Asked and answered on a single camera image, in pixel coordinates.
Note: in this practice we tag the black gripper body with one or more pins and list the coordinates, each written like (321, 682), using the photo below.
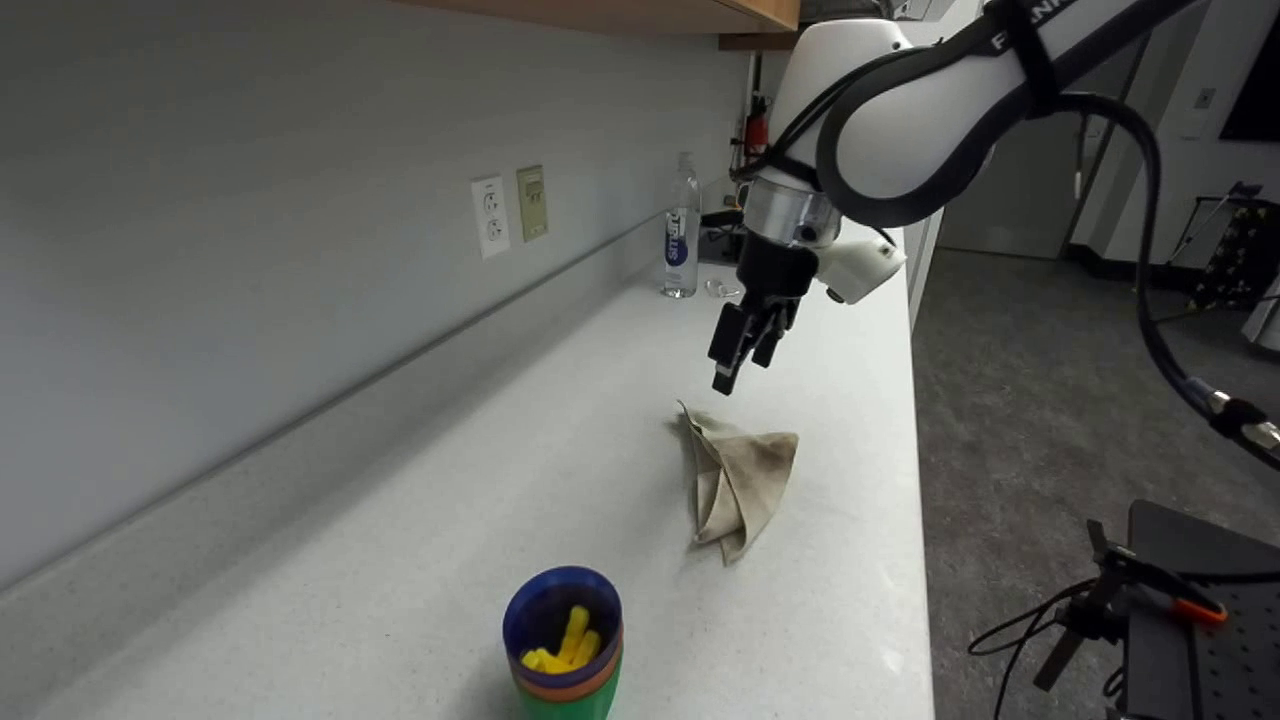
(774, 277)

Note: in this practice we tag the white wall power outlet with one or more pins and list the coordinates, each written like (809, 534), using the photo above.
(490, 205)

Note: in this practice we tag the yellow item in cup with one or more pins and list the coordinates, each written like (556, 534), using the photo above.
(577, 645)

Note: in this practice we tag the red fire extinguisher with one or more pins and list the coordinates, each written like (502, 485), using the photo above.
(753, 132)

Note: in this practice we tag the black camera tripod stand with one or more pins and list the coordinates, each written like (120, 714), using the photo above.
(1195, 609)

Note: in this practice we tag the clear plastic water bottle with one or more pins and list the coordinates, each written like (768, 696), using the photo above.
(677, 248)

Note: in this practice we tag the beige wall switch plate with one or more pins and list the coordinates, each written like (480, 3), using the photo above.
(532, 202)

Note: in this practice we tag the beige cloth towel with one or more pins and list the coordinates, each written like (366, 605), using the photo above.
(738, 480)

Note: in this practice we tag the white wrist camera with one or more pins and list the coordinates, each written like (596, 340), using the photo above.
(856, 262)

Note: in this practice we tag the wooden wall cabinet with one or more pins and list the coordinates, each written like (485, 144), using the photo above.
(636, 13)

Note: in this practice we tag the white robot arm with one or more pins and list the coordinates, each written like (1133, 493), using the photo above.
(880, 132)

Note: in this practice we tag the stacked colourful cups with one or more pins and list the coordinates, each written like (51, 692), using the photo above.
(536, 619)

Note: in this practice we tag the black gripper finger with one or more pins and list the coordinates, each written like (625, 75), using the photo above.
(725, 349)
(768, 329)

